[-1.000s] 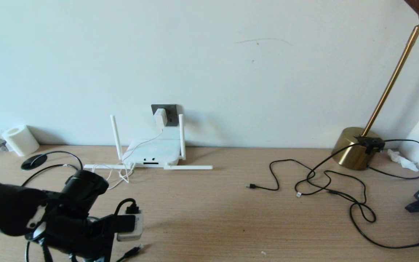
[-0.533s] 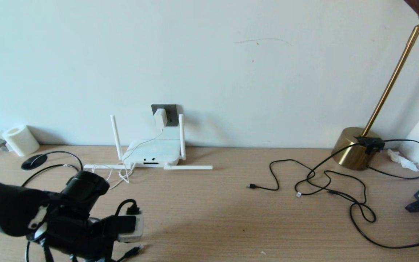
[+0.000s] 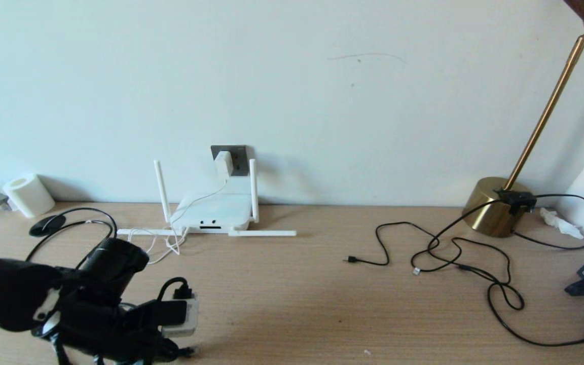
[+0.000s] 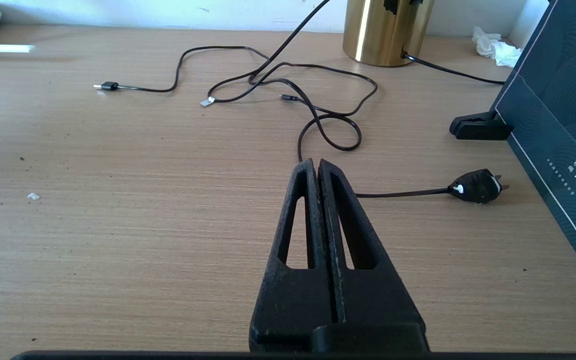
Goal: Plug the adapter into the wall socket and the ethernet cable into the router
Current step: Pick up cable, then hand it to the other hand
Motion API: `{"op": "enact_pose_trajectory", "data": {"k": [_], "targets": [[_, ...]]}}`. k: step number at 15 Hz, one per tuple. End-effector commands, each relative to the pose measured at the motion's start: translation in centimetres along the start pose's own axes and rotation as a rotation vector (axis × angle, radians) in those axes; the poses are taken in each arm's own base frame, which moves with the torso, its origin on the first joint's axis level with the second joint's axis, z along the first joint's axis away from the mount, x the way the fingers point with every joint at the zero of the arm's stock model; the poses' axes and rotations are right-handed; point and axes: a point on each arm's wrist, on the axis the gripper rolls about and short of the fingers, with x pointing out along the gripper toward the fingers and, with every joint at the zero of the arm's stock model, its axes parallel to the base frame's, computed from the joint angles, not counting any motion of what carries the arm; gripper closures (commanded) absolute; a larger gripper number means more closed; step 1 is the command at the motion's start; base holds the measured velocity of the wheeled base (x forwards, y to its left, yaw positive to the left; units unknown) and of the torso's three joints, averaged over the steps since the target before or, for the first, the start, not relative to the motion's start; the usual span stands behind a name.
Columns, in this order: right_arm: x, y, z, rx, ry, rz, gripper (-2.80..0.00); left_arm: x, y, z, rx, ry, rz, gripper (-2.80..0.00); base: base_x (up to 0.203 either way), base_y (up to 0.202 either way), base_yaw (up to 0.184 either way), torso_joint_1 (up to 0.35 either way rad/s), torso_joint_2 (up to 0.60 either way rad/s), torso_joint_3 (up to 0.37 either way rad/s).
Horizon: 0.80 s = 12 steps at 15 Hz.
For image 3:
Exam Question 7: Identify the black ethernet cable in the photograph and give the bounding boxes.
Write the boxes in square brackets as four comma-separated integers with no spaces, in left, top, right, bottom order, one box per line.
[26,208,197,365]

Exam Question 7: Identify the white power adapter with cord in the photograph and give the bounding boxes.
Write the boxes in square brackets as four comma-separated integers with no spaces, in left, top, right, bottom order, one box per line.
[118,178,229,265]

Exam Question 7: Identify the white router with antennas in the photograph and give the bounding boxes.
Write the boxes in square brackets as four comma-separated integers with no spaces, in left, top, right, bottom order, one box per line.
[117,159,298,239]

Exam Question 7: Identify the black oval desk grommet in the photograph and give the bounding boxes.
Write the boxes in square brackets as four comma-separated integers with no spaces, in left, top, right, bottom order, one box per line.
[29,214,66,237]

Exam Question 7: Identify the white paper roll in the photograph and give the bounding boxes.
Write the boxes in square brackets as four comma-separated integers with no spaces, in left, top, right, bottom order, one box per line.
[1,173,55,218]

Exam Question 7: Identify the brass desk lamp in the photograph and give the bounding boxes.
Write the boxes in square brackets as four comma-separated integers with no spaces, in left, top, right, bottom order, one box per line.
[463,0,584,238]

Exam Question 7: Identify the crumpled white tissue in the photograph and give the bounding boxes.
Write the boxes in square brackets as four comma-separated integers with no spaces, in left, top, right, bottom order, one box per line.
[539,208,584,240]

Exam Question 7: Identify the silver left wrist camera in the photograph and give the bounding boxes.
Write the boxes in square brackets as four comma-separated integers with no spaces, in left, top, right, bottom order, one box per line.
[162,294,200,339]

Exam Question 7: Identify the black left wrist camera cable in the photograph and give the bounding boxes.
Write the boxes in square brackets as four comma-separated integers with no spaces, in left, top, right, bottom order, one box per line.
[49,276,195,365]

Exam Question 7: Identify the thin black USB cable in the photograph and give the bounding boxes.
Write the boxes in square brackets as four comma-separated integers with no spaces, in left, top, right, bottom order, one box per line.
[343,222,526,311]

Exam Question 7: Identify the grey wall socket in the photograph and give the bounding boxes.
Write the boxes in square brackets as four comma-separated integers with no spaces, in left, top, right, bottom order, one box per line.
[210,145,248,177]

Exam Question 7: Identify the black cable with white tip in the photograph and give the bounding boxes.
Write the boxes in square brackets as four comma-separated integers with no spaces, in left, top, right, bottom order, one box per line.
[411,200,505,276]

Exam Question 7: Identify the black lamp cord switch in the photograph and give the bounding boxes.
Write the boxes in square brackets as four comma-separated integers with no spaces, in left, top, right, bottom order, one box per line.
[497,189,537,215]

